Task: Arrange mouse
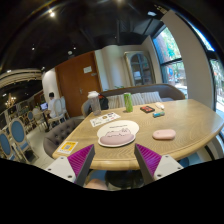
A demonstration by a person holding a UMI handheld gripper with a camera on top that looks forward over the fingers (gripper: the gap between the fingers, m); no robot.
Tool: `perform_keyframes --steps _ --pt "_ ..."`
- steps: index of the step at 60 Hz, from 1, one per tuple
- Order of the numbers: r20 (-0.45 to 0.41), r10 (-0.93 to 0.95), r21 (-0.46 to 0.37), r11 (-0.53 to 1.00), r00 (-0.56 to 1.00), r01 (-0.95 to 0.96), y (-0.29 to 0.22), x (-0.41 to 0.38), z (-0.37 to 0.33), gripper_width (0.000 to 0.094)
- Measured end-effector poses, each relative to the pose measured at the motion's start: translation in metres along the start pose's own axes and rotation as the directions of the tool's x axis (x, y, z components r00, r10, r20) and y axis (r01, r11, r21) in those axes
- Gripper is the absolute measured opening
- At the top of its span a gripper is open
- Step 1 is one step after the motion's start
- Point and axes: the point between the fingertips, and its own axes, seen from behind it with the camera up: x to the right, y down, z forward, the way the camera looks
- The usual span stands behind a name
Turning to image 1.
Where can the arched cabinet window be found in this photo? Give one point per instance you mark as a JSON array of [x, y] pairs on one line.
[[139, 68]]

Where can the cat-shaped mouse pad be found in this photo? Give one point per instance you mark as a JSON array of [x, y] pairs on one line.
[[117, 133]]

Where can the laptop computer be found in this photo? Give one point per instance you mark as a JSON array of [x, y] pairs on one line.
[[44, 106]]

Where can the white small object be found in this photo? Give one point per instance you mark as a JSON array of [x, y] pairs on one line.
[[159, 105]]

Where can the clear plastic bottle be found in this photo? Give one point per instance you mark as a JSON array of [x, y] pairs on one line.
[[93, 98]]

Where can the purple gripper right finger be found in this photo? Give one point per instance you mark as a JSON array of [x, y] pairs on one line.
[[154, 166]]

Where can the teal small object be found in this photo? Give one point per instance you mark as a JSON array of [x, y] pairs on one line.
[[159, 114]]

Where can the grey tufted chair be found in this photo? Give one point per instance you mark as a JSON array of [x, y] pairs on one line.
[[58, 134]]

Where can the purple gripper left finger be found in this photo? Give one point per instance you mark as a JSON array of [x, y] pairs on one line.
[[75, 167]]

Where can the brown bench sofa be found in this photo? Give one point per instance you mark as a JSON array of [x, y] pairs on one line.
[[166, 92]]

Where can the blue white dining chair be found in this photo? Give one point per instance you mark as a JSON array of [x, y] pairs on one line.
[[18, 134]]

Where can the seated person white shirt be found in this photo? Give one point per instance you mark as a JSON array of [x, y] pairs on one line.
[[51, 110]]

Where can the green drink can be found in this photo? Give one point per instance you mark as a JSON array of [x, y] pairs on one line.
[[128, 102]]

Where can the yellow QR code sticker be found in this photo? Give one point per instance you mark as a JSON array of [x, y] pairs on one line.
[[67, 147]]

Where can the orange wooden door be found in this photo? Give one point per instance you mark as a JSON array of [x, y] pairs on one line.
[[76, 78]]

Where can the white sticker sheet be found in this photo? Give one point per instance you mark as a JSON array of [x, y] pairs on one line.
[[104, 119]]

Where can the black red card case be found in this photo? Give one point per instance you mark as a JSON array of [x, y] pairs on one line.
[[147, 109]]

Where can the striped cushion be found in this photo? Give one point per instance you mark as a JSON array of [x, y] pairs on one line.
[[117, 101]]

